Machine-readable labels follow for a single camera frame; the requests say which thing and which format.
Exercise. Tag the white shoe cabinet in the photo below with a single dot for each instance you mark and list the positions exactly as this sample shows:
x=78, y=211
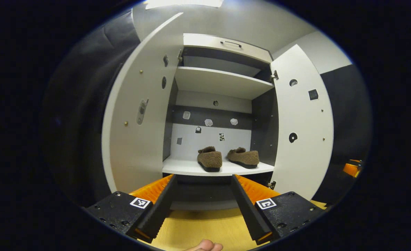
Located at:
x=219, y=82

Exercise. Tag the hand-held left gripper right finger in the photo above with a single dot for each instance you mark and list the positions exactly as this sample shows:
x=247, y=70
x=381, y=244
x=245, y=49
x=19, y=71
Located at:
x=249, y=209

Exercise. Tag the white cabinet drawer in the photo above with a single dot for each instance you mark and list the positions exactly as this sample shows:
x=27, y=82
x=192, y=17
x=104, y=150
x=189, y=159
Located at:
x=205, y=42

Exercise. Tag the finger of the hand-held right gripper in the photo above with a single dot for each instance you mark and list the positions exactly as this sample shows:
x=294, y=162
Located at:
x=351, y=169

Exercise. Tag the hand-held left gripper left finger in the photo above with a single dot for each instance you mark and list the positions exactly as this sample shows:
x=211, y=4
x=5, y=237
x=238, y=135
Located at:
x=162, y=209

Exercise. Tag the brown fuzzy shoe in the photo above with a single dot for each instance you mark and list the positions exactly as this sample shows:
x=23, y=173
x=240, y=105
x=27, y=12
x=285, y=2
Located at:
x=243, y=157
x=209, y=158

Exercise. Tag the white shoe cabinet door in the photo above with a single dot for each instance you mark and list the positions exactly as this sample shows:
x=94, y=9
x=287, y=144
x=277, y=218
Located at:
x=306, y=167
x=136, y=157

